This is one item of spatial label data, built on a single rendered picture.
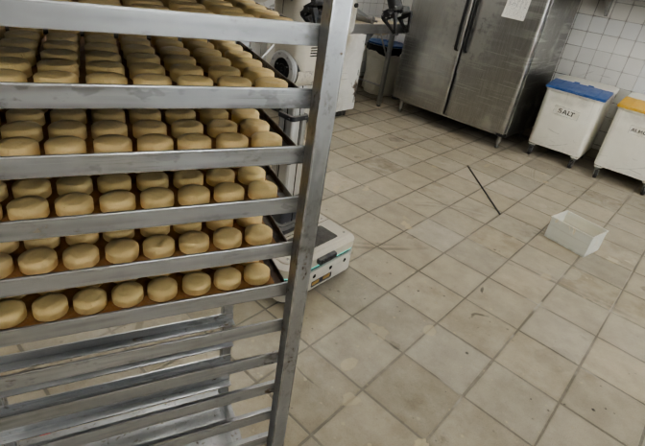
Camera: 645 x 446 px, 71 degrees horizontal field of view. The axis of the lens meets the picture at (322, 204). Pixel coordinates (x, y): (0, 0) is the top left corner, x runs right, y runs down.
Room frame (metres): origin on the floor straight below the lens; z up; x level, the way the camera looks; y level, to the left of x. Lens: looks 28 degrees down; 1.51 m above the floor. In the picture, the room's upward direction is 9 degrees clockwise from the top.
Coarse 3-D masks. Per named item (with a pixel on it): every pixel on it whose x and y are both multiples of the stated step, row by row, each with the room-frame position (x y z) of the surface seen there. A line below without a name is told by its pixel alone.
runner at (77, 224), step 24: (72, 216) 0.51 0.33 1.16; (96, 216) 0.52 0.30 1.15; (120, 216) 0.54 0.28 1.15; (144, 216) 0.55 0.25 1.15; (168, 216) 0.57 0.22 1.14; (192, 216) 0.58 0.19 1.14; (216, 216) 0.60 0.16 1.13; (240, 216) 0.62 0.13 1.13; (0, 240) 0.47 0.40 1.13; (24, 240) 0.48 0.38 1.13
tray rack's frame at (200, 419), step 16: (0, 400) 0.75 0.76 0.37; (192, 400) 1.00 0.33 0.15; (128, 416) 0.91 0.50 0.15; (192, 416) 0.94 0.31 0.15; (208, 416) 0.95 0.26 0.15; (224, 416) 0.96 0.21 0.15; (64, 432) 0.83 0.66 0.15; (144, 432) 0.87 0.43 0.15; (160, 432) 0.88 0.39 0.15; (176, 432) 0.88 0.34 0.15
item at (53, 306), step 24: (240, 264) 0.73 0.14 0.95; (264, 264) 0.71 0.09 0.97; (72, 288) 0.59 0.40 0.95; (96, 288) 0.58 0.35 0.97; (120, 288) 0.59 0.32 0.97; (144, 288) 0.62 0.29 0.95; (168, 288) 0.60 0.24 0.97; (192, 288) 0.62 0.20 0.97; (216, 288) 0.65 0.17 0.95; (240, 288) 0.66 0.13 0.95; (0, 312) 0.49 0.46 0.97; (24, 312) 0.51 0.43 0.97; (48, 312) 0.51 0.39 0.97; (72, 312) 0.54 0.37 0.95; (96, 312) 0.54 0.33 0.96
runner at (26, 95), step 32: (0, 96) 0.48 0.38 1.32; (32, 96) 0.50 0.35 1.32; (64, 96) 0.51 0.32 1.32; (96, 96) 0.53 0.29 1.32; (128, 96) 0.54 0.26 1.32; (160, 96) 0.56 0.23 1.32; (192, 96) 0.58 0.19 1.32; (224, 96) 0.60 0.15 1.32; (256, 96) 0.62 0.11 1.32; (288, 96) 0.65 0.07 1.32
